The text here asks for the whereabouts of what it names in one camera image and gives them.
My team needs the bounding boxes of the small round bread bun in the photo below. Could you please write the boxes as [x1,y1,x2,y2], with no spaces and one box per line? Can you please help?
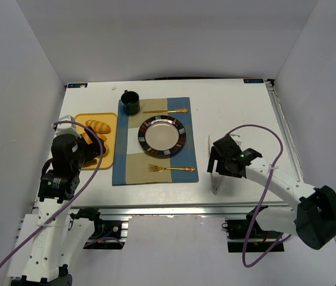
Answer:
[103,141,109,156]

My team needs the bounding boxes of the silver metal tongs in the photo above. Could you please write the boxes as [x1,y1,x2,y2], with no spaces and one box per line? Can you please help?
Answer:
[207,135,223,195]

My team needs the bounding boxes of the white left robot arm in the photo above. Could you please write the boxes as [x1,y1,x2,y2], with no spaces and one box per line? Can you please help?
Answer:
[11,127,106,285]

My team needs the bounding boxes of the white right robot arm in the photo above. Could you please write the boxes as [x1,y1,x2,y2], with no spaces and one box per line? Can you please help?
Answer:
[207,135,336,250]

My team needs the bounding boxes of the golden croissant bread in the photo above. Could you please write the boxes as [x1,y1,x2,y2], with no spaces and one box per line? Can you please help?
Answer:
[81,133,107,144]

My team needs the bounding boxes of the long striped bread roll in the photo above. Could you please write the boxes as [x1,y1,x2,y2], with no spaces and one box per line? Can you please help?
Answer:
[85,120,111,134]

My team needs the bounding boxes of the yellow plastic tray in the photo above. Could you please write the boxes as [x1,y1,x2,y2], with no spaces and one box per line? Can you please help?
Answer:
[74,113,117,170]

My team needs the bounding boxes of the blue beige checkered placemat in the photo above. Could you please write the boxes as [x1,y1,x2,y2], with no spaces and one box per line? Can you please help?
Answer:
[112,97,199,186]

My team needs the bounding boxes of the dark rimmed ceramic plate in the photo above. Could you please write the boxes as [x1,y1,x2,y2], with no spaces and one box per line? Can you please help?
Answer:
[138,115,186,157]

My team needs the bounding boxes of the gold butter knife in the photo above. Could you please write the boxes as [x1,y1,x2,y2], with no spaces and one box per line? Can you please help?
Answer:
[143,108,189,114]

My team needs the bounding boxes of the gold fork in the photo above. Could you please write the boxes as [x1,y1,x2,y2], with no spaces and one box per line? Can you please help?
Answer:
[148,164,195,172]

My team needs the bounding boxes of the blue label sticker left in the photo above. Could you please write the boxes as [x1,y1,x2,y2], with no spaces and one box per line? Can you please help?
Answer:
[67,83,88,89]

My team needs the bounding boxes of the blue label sticker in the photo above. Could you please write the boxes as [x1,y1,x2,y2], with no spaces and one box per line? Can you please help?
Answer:
[243,79,265,84]
[67,83,88,89]

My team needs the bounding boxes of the dark green mug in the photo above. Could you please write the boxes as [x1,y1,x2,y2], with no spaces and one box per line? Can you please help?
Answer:
[120,90,140,116]

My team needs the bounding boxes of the blue label sticker right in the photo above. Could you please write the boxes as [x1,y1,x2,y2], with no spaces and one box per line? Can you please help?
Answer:
[243,79,265,84]

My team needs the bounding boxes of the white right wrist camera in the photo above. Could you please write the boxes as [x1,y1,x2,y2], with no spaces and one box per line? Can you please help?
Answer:
[229,134,242,147]

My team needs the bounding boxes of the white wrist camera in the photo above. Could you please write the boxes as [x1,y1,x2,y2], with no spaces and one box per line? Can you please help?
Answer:
[51,115,80,138]
[229,134,242,147]

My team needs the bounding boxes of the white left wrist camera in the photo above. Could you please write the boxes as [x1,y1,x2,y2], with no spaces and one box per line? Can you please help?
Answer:
[51,115,80,138]

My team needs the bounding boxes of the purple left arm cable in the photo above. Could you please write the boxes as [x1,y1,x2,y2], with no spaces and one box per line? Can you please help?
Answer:
[0,120,102,286]

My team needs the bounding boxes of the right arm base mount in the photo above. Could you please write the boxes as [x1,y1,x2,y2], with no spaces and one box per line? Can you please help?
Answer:
[220,217,285,253]

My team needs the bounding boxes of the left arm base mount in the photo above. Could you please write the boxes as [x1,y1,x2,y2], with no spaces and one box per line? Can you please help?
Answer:
[69,207,125,250]

